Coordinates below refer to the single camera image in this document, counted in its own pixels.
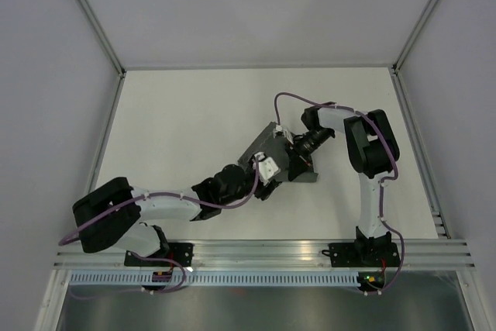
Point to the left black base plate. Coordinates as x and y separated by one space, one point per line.
172 255

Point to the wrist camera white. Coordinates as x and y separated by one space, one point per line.
283 131
266 167

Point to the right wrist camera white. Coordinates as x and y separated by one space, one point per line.
283 131

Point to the white slotted cable duct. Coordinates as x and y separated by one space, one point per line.
346 279

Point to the aluminium rail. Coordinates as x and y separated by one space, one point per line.
421 159
285 255
104 136

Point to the aluminium front rail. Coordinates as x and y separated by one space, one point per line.
285 255

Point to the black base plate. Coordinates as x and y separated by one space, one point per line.
351 255
172 255

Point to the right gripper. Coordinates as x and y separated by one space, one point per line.
299 161

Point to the right side aluminium rail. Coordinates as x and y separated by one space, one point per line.
421 159

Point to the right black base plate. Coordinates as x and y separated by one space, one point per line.
351 255

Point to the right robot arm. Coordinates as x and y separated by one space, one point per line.
373 152

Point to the left side aluminium rail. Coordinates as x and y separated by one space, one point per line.
104 136

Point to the right aluminium frame post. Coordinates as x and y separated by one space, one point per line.
413 36

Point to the grey cloth napkin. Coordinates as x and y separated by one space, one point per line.
272 147

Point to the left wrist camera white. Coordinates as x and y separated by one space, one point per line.
266 167

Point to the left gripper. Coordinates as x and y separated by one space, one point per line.
263 192

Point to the aluminium frame post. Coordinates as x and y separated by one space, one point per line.
103 40
413 36

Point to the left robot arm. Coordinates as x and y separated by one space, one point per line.
120 215

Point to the left aluminium frame post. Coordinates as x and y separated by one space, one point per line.
103 40

